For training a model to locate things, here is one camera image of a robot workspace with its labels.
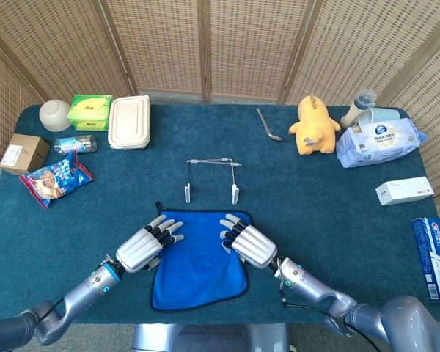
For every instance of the small white carton box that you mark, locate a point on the small white carton box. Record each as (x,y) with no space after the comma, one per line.
(403,190)

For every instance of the green tissue pack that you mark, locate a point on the green tissue pack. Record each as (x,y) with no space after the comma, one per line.
(89,111)

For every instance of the clear bottle with blue label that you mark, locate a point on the clear bottle with blue label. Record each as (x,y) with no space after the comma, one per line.
(75,144)

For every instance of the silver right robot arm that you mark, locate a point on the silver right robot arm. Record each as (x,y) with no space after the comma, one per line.
(315,289)

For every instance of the beige bowl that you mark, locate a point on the beige bowl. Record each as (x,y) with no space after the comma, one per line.
(55,115)

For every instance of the blue white toothpaste box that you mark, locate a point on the blue white toothpaste box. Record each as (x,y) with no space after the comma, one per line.
(434,256)

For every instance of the light blue cup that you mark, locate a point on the light blue cup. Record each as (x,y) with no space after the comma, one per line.
(385,115)

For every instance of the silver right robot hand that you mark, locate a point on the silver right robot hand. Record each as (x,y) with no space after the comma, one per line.
(253,245)

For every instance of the blue cloth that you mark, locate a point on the blue cloth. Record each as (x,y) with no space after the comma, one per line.
(198,271)

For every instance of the grey robot torso base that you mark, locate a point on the grey robot torso base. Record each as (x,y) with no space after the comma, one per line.
(205,339)

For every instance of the brown cardboard box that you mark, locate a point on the brown cardboard box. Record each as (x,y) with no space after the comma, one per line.
(22,154)

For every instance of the blue red snack bag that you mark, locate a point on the blue red snack bag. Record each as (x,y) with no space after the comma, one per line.
(55,179)

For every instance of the wicker folding screen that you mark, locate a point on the wicker folding screen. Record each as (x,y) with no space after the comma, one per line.
(161,44)

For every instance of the baby bottle with blue cap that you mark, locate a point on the baby bottle with blue cap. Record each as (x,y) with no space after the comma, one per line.
(352,113)

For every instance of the white blue wet wipes pack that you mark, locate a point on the white blue wet wipes pack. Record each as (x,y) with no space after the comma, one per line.
(377,143)

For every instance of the beige lidded lunch box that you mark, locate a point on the beige lidded lunch box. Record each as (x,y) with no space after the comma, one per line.
(128,122)

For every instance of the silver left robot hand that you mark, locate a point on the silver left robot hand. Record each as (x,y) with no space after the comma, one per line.
(139,251)

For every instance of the yellow plush toy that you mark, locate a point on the yellow plush toy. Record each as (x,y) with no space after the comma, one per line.
(315,128)

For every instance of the teal table cloth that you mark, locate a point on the teal table cloth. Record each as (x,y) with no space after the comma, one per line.
(315,220)

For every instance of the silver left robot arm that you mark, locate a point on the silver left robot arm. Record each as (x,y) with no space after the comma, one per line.
(80,293)

